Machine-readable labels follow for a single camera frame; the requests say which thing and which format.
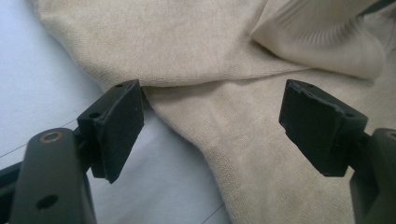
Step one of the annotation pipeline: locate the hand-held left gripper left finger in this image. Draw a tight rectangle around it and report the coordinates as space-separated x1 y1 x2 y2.
74 78 146 184

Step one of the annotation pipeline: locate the beige knit sweater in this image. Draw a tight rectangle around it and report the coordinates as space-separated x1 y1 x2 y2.
31 0 396 224

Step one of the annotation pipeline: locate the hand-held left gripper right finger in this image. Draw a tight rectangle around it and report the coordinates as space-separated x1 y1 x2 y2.
278 78 379 177

